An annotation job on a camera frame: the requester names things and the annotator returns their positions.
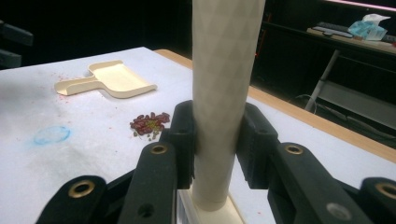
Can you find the pile of red beans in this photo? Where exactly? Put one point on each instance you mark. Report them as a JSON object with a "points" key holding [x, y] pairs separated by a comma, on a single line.
{"points": [[149, 123]]}

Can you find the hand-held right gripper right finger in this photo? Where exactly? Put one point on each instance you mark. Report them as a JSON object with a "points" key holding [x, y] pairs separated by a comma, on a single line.
{"points": [[257, 146]]}

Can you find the wooden background desk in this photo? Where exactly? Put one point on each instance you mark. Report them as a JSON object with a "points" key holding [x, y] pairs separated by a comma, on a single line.
{"points": [[373, 45]]}

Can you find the black keyboard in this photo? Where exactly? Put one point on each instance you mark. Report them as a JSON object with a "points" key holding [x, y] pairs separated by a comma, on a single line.
{"points": [[333, 30]]}

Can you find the grey lower shelf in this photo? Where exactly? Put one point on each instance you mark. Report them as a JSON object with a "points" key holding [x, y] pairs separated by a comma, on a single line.
{"points": [[358, 102]]}

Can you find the grey metal stand leg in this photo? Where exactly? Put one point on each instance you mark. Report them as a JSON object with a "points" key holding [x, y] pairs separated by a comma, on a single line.
{"points": [[322, 79]]}

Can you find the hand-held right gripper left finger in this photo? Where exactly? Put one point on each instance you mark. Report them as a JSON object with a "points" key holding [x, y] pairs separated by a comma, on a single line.
{"points": [[183, 146]]}

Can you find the blue tissue pack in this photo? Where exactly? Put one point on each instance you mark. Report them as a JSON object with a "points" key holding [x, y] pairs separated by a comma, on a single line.
{"points": [[367, 29]]}

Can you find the cream plastic dustpan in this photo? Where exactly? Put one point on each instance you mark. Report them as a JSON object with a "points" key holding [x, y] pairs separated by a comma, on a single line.
{"points": [[118, 81]]}

